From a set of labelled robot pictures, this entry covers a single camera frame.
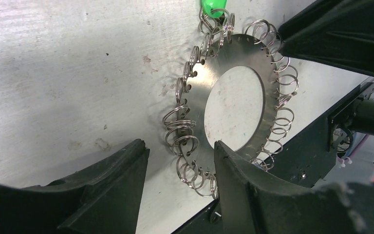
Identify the key with blue tag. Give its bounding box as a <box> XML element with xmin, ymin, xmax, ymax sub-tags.
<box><xmin>253</xmin><ymin>161</ymin><xmax>268</xmax><ymax>171</ymax></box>

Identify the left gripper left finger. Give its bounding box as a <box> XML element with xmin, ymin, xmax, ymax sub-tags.
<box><xmin>0</xmin><ymin>139</ymin><xmax>150</xmax><ymax>234</ymax></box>

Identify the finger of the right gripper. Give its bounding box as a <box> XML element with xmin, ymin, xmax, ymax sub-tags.
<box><xmin>279</xmin><ymin>0</ymin><xmax>374</xmax><ymax>77</ymax></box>

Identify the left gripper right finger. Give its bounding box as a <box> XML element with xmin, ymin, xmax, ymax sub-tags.
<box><xmin>214</xmin><ymin>141</ymin><xmax>374</xmax><ymax>234</ymax></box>

